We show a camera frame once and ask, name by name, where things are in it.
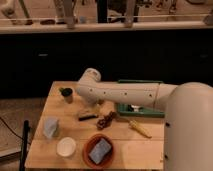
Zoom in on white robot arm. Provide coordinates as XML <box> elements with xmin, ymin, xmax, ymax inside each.
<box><xmin>75</xmin><ymin>68</ymin><xmax>213</xmax><ymax>171</ymax></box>

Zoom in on white paper cup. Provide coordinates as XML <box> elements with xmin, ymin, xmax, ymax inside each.
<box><xmin>56</xmin><ymin>137</ymin><xmax>76</xmax><ymax>157</ymax></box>

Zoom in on brown grape bunch toy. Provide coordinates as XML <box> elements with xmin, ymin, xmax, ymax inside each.
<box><xmin>96</xmin><ymin>111</ymin><xmax>116</xmax><ymax>130</ymax></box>

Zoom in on green plastic tray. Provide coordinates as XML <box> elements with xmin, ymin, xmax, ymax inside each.
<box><xmin>115</xmin><ymin>79</ymin><xmax>164</xmax><ymax>118</ymax></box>

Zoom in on small potted green plant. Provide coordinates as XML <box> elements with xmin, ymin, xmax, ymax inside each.
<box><xmin>59</xmin><ymin>88</ymin><xmax>73</xmax><ymax>103</ymax></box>

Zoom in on terracotta orange bowl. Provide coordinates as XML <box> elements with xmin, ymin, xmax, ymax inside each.
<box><xmin>82</xmin><ymin>134</ymin><xmax>115</xmax><ymax>169</ymax></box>

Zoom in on blue sponge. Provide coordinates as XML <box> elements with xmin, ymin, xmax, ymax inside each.
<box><xmin>89</xmin><ymin>138</ymin><xmax>112</xmax><ymax>164</ymax></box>

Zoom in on yellow corn cob toy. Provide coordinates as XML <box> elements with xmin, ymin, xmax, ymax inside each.
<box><xmin>129</xmin><ymin>120</ymin><xmax>151</xmax><ymax>138</ymax></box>

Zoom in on light blue crumpled cloth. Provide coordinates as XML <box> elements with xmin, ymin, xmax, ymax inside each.
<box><xmin>43</xmin><ymin>117</ymin><xmax>59</xmax><ymax>139</ymax></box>

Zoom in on black metal stand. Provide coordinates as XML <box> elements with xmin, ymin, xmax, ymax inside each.
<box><xmin>19</xmin><ymin>120</ymin><xmax>30</xmax><ymax>171</ymax></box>

